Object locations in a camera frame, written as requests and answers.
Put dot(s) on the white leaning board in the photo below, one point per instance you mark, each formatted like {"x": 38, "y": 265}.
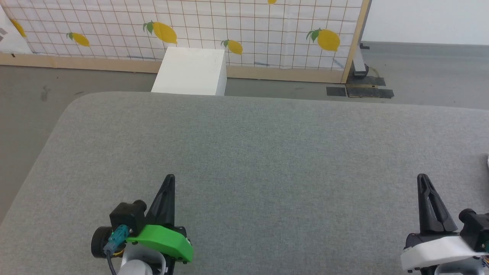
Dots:
{"x": 13, "y": 34}

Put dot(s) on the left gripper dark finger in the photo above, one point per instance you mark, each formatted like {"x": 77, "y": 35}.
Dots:
{"x": 158, "y": 210}
{"x": 170, "y": 210}

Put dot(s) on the grey metal screen foot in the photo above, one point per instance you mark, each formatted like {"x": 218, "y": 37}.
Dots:
{"x": 360, "y": 63}

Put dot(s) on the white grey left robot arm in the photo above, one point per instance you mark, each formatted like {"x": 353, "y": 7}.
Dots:
{"x": 99, "y": 242}

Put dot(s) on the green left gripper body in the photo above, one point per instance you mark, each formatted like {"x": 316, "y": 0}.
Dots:
{"x": 164, "y": 238}

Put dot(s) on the lemon print partition screen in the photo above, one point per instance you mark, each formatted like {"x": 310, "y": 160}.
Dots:
{"x": 229, "y": 26}

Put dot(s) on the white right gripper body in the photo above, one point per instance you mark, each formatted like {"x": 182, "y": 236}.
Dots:
{"x": 439, "y": 252}

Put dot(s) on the large black floor plate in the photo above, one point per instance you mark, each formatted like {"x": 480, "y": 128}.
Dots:
{"x": 368, "y": 89}

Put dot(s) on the small black floor pad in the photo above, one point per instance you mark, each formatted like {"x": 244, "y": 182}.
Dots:
{"x": 336, "y": 91}

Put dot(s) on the white rectangular box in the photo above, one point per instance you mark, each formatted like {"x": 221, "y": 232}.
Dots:
{"x": 189, "y": 72}

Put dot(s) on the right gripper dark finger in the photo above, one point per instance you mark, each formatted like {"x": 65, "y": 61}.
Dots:
{"x": 428, "y": 214}
{"x": 443, "y": 217}

